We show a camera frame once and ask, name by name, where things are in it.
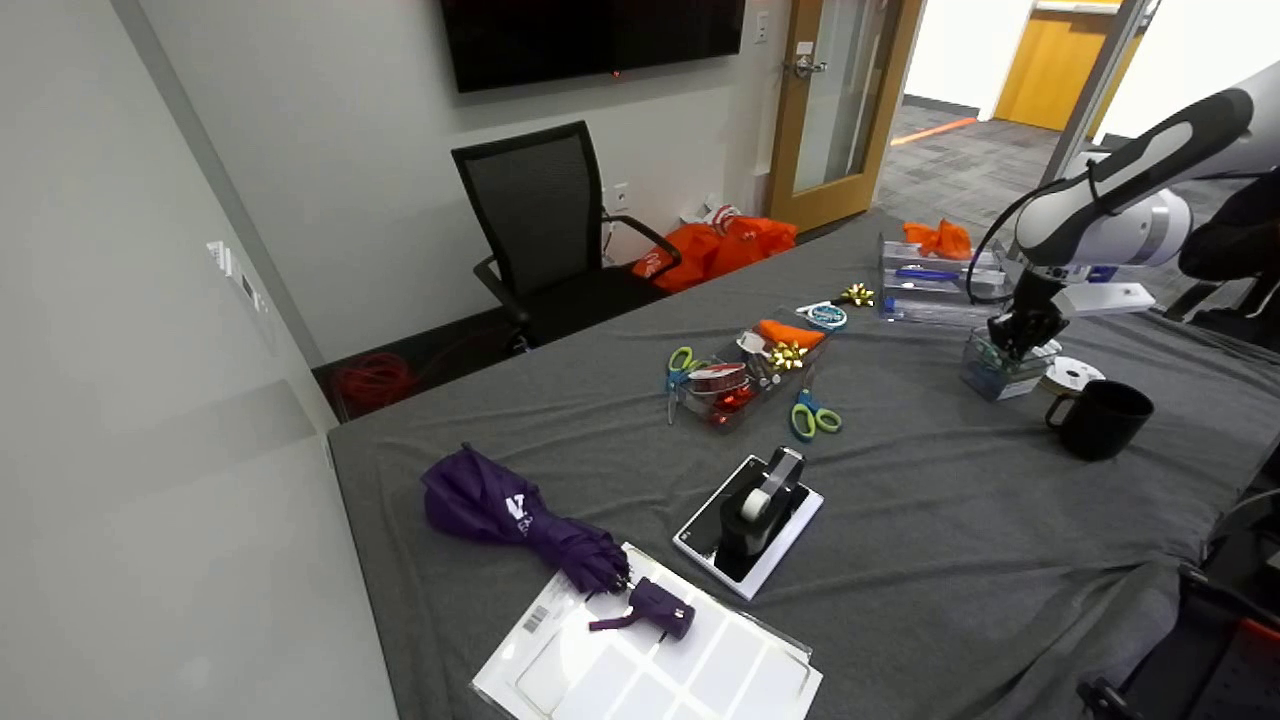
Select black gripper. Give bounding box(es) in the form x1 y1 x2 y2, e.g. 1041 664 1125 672
989 273 1065 360

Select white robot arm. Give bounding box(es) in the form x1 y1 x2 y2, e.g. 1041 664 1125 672
989 82 1275 360

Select small clear plastic container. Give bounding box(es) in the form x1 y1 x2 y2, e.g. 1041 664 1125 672
961 330 1059 401

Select white ribbon roll left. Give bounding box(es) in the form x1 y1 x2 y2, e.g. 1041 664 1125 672
1043 357 1100 393

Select clear compartment organizer tray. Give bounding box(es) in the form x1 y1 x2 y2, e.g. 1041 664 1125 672
881 234 1010 322

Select orange ribbon bundle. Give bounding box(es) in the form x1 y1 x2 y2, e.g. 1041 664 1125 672
903 220 970 261

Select black mug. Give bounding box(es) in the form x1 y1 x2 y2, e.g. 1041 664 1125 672
1043 378 1155 459

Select gold bow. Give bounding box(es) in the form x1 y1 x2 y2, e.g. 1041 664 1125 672
836 281 875 309

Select grey table cloth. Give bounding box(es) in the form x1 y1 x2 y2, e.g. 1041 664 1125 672
330 220 1280 720

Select orange cone in tray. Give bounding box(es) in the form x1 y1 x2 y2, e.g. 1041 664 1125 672
755 318 823 346

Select wooden door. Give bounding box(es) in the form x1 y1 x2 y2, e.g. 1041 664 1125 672
762 0 925 232

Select black tape dispenser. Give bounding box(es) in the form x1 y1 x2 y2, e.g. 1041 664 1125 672
716 449 807 581

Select clear tray of craft items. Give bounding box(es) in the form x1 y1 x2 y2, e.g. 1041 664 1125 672
665 322 820 428

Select orange bag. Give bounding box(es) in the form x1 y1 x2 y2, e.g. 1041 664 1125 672
631 216 798 292

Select white label sheet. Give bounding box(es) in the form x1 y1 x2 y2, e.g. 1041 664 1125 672
470 542 823 720

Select black mesh office chair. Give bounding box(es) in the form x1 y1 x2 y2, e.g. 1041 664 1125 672
453 120 681 346

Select purple folded umbrella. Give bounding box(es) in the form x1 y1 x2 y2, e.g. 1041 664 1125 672
424 442 694 640

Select light blue tape ring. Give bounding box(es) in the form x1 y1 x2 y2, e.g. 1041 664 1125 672
790 296 852 334

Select green-handled scissors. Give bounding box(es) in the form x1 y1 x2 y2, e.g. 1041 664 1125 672
665 343 699 397
787 388 845 440

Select wall television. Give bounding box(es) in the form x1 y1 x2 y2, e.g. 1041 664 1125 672
440 0 743 92

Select red cable coil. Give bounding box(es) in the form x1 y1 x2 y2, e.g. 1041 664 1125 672
330 351 426 415

